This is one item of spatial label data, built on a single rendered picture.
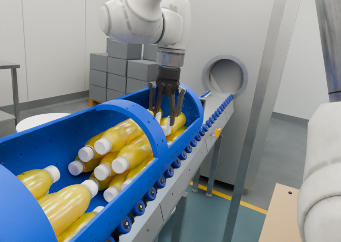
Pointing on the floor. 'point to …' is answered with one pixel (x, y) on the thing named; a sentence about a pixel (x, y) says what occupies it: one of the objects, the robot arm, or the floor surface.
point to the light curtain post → (256, 108)
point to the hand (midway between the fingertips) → (163, 124)
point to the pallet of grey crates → (121, 70)
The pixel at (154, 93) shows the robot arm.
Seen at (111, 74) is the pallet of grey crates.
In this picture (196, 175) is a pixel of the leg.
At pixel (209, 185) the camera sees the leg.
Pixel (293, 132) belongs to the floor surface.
